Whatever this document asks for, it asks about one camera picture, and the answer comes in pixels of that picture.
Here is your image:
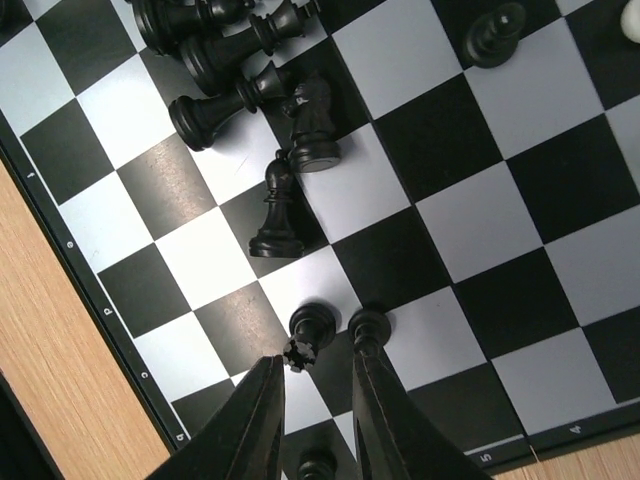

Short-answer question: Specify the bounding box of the black white chess board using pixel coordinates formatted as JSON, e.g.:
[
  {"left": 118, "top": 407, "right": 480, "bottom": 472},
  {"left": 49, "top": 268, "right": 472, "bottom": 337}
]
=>
[{"left": 1, "top": 1, "right": 639, "bottom": 479}]

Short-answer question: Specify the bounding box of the lying black chess piece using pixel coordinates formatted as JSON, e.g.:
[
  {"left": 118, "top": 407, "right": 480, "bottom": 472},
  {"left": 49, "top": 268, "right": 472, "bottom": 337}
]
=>
[{"left": 168, "top": 62, "right": 292, "bottom": 151}]

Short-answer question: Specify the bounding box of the black chess bishop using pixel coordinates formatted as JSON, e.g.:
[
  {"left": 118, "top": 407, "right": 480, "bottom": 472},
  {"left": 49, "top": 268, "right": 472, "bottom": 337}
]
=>
[{"left": 248, "top": 149, "right": 304, "bottom": 258}]

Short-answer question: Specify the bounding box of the black pawn upper right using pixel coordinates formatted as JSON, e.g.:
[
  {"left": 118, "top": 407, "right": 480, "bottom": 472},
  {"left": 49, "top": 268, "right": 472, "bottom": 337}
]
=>
[{"left": 463, "top": 2, "right": 526, "bottom": 69}]

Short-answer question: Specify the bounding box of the black chess pawn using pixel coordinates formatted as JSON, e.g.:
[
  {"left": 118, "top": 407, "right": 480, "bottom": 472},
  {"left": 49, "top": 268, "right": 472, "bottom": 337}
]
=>
[{"left": 348, "top": 308, "right": 392, "bottom": 356}]

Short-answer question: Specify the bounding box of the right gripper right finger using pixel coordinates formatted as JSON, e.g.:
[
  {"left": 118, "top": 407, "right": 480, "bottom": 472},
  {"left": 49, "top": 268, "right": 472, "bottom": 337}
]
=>
[{"left": 353, "top": 352, "right": 490, "bottom": 480}]

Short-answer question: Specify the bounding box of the black chess knight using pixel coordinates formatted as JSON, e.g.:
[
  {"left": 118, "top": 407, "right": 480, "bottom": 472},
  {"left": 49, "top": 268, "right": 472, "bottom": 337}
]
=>
[{"left": 281, "top": 72, "right": 342, "bottom": 173}]

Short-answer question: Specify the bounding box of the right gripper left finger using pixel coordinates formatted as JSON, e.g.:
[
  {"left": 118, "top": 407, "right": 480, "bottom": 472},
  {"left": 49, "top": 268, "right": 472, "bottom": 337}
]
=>
[{"left": 149, "top": 355, "right": 285, "bottom": 480}]

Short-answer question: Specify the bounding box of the black chess rook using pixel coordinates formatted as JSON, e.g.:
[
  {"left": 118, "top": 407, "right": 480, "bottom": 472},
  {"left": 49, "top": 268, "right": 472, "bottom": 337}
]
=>
[{"left": 283, "top": 302, "right": 337, "bottom": 373}]

